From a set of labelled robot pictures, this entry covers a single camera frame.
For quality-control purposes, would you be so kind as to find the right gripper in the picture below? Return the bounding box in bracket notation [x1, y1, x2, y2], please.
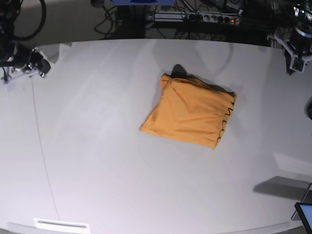
[9, 47, 51, 78]

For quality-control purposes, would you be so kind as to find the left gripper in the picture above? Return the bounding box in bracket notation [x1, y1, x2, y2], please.
[285, 25, 312, 75]

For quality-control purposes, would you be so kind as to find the orange T-shirt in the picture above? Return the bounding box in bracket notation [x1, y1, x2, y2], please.
[139, 75, 236, 150]

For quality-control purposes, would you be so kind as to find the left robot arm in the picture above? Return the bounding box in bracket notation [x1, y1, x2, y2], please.
[267, 0, 312, 75]

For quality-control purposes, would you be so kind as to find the dark round object right edge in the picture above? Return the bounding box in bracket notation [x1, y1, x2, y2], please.
[305, 97, 312, 119]

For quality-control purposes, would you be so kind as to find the black triangular object on table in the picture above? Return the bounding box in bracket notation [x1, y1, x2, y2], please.
[170, 64, 188, 78]

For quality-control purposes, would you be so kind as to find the white power strip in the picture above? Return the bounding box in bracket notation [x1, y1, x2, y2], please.
[146, 11, 242, 26]

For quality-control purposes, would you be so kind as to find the tablet on stand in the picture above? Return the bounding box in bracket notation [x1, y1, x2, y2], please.
[291, 183, 312, 234]

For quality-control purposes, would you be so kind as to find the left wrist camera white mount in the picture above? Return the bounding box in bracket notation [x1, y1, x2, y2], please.
[267, 33, 312, 73]

